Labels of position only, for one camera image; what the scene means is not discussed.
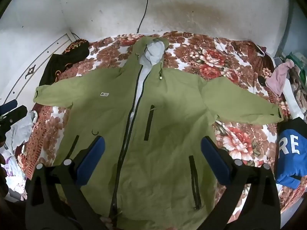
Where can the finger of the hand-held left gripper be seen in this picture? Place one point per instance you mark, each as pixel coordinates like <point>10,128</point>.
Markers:
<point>8,106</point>
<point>15,115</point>

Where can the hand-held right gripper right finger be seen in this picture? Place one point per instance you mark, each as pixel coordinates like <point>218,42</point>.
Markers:
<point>214,157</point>

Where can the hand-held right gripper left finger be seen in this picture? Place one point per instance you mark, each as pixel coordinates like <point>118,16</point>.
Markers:
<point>92,157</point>

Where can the green hooded jacket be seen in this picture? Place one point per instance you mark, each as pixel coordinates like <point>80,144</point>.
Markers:
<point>148,124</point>

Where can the white crumpled cloth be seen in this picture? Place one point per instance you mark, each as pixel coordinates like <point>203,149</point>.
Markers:
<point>18,130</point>

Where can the white headboard with ornament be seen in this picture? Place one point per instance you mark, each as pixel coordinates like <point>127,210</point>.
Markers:
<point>36,62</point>

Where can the black cloth with orange pattern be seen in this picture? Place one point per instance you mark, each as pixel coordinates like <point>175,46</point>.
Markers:
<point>64,58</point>

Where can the blue cloth with white letters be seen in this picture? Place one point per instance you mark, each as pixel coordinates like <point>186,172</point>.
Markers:
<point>291,155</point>

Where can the small black object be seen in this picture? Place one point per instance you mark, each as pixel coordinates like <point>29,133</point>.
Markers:
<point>262,80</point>

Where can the white garment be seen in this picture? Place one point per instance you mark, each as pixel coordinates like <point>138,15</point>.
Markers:
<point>291,98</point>

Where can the floral bed blanket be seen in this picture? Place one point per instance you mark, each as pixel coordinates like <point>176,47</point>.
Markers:
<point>213,60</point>

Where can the pink cloth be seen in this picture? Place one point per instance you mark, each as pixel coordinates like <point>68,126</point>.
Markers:
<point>279,76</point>

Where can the green packet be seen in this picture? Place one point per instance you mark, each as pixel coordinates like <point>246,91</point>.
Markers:
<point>298,58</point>

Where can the grey metal pole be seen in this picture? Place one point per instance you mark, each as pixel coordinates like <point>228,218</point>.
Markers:
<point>289,21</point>

